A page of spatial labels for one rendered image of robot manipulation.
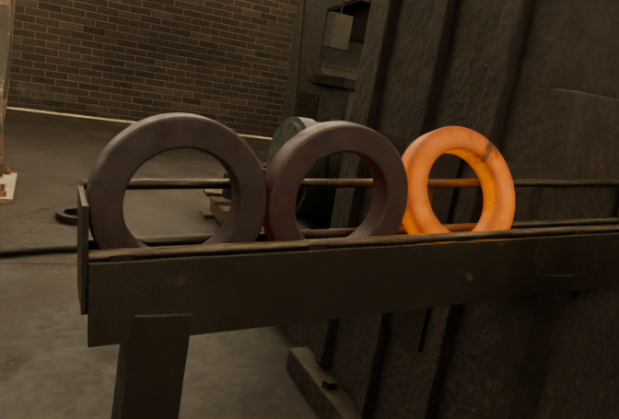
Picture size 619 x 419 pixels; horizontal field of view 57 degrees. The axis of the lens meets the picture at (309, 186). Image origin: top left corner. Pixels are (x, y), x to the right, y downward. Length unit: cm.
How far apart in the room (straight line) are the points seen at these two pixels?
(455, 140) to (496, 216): 12
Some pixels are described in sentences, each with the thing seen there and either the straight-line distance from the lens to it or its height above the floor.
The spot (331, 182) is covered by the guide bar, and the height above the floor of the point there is 70.
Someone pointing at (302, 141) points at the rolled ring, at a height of 75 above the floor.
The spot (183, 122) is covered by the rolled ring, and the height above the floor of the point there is 76.
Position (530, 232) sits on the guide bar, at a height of 67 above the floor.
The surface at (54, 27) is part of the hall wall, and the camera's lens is 663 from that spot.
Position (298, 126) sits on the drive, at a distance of 201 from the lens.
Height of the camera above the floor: 82
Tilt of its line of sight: 11 degrees down
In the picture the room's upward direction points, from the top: 10 degrees clockwise
